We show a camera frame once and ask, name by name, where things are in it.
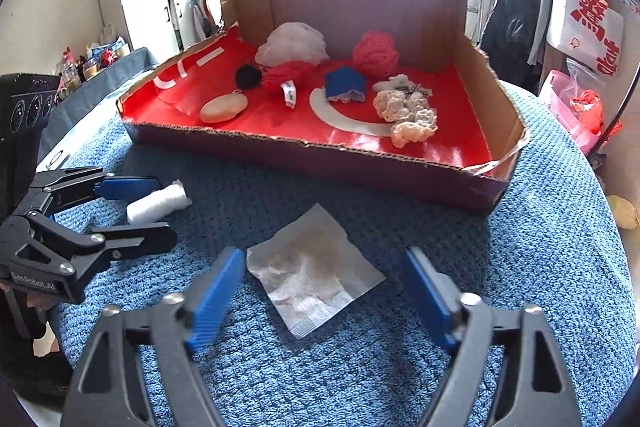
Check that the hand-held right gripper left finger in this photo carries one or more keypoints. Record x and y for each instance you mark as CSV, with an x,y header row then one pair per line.
x,y
216,297

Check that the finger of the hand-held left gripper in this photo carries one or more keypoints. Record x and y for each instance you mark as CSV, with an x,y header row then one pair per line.
x,y
135,239
125,188

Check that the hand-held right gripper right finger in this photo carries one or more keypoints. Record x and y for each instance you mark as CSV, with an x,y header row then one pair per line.
x,y
427,297

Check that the white sock bundle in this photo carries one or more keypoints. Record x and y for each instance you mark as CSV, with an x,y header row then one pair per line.
x,y
155,203

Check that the white paper napkin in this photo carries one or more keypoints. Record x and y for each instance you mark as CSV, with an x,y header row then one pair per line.
x,y
312,269

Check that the tan plush pebble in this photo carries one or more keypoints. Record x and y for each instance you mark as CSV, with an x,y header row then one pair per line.
x,y
223,108

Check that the black pompom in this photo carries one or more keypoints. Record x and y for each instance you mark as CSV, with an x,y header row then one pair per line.
x,y
248,78

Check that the cardboard box red inside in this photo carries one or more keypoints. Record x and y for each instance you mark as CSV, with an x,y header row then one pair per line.
x,y
350,147

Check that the cream crochet piece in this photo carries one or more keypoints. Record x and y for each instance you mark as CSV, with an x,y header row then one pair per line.
x,y
407,119

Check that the red knitted yarn ball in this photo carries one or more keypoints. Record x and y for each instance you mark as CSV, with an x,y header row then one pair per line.
x,y
287,77

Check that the white knit piece black stitching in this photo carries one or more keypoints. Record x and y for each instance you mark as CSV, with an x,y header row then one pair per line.
x,y
400,84

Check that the blue fabric pouch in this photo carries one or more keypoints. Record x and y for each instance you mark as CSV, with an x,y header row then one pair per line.
x,y
344,83

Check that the small white round-button device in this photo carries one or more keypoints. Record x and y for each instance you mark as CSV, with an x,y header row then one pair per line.
x,y
58,158

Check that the blue knitted blanket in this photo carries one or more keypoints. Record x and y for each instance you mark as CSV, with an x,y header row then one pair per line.
x,y
350,357

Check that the dark blue cloth covered desk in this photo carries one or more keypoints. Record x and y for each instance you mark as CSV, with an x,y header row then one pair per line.
x,y
100,92

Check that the clutter of small desk trinkets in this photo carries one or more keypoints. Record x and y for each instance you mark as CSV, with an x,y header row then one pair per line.
x,y
92,59

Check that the yellow plush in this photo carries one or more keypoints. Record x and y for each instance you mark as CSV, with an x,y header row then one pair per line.
x,y
625,211

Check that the pink plastic bag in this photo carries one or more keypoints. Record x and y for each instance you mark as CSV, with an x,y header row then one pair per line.
x,y
580,112

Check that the red crochet flower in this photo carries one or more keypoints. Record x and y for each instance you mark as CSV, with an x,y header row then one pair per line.
x,y
376,54

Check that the dark hanging clothes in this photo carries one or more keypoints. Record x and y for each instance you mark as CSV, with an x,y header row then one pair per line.
x,y
515,17

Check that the white gift bag red print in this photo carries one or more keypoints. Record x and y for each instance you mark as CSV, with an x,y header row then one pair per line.
x,y
587,22

